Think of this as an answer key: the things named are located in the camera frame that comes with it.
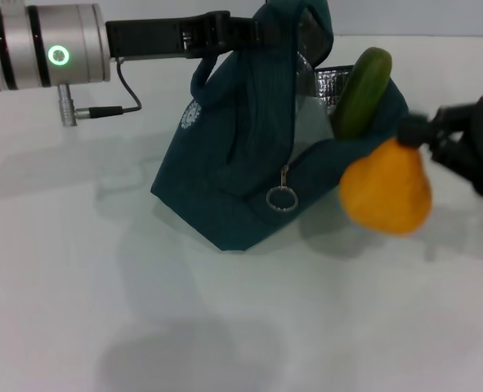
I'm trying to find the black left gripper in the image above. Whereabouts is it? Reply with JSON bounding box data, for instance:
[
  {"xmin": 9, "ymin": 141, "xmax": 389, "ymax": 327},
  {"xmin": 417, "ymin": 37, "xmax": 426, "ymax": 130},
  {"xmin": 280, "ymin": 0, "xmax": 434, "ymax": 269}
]
[{"xmin": 105, "ymin": 10, "xmax": 283, "ymax": 62}]

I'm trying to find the green cucumber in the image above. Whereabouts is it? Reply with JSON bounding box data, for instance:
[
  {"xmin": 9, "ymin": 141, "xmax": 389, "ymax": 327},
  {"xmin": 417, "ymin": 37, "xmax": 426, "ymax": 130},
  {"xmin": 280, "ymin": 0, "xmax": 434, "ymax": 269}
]
[{"xmin": 331, "ymin": 47, "xmax": 393, "ymax": 140}]

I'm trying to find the yellow pear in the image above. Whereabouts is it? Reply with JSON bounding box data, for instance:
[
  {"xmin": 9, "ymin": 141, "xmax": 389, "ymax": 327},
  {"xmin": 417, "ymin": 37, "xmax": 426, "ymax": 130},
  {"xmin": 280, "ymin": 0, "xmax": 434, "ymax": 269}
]
[{"xmin": 338, "ymin": 136, "xmax": 433, "ymax": 238}]

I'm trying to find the clear container with blue-rimmed lid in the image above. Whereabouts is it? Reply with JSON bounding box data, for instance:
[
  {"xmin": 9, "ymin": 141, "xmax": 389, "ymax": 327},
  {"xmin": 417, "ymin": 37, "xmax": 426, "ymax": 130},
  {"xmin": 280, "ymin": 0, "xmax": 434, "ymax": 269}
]
[{"xmin": 296, "ymin": 93, "xmax": 334, "ymax": 144}]

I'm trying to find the dark teal insulated lunch bag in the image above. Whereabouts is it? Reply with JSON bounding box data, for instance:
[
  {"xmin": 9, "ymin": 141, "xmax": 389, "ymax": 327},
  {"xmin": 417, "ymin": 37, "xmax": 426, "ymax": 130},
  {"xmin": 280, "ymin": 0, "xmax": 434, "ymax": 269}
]
[{"xmin": 150, "ymin": 0, "xmax": 409, "ymax": 252}]

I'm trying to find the silver zipper pull ring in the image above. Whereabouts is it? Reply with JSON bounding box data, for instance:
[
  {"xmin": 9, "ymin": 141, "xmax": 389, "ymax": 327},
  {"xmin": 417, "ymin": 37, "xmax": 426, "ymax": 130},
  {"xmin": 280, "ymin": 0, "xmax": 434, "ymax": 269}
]
[{"xmin": 266, "ymin": 164, "xmax": 298, "ymax": 214}]

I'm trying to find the left arm connector cable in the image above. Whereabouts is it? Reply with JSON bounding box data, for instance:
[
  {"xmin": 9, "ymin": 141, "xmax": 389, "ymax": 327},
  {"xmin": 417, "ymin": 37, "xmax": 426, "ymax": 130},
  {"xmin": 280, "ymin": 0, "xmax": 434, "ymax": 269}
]
[{"xmin": 57, "ymin": 56, "xmax": 143, "ymax": 127}]

